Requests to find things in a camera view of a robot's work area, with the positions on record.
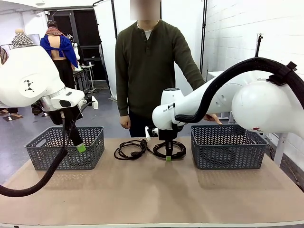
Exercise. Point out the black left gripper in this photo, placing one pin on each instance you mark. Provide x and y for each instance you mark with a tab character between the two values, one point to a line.
69	116

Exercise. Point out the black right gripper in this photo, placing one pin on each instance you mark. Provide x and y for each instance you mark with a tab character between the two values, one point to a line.
167	135

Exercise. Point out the person's left forearm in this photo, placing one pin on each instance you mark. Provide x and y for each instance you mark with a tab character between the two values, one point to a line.
193	73

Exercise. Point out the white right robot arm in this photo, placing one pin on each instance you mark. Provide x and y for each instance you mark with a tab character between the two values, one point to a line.
261	104

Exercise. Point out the person's right forearm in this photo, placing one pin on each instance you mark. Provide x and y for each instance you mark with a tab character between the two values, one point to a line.
124	99

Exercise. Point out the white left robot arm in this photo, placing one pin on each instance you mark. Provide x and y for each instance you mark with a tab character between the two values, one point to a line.
23	71

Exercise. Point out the person's right hand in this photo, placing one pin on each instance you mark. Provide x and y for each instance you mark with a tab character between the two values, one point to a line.
125	122

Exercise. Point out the person's left hand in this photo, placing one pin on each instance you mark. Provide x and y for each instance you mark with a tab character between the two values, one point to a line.
212	117

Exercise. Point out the grey plastic lattice basket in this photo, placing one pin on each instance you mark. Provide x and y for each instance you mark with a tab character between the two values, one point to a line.
95	152
225	154

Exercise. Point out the white background work desk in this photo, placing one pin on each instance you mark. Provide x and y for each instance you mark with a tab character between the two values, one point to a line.
86	69

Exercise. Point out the person in green sweater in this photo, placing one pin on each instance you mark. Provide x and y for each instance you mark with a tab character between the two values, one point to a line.
147	71

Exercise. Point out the mannequin with blue garment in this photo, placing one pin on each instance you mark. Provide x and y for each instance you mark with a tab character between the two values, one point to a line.
57	45

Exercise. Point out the white photo backdrop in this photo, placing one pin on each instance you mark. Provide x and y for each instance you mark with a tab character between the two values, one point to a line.
107	47

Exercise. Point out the black framed glass door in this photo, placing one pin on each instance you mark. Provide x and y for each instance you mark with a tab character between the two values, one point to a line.
88	31

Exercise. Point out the mannequin in dark robe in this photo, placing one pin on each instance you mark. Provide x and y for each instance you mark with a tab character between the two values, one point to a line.
3	55

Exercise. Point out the white metal stand leg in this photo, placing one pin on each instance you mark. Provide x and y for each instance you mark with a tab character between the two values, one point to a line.
281	147

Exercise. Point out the mannequin with houndstooth scarf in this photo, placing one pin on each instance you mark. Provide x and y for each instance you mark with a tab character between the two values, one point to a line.
22	39

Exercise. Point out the black backdrop stand pole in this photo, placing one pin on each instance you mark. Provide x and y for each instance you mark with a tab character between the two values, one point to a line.
114	19
203	35

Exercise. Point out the black tripod stand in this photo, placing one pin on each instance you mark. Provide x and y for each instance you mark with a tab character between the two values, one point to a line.
259	45

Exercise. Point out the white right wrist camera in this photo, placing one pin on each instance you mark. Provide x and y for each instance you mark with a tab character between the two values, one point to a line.
149	134

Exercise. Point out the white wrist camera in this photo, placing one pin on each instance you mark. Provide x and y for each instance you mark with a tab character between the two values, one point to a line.
149	134
95	103

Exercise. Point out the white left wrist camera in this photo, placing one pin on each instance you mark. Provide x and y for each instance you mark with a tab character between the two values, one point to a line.
95	103

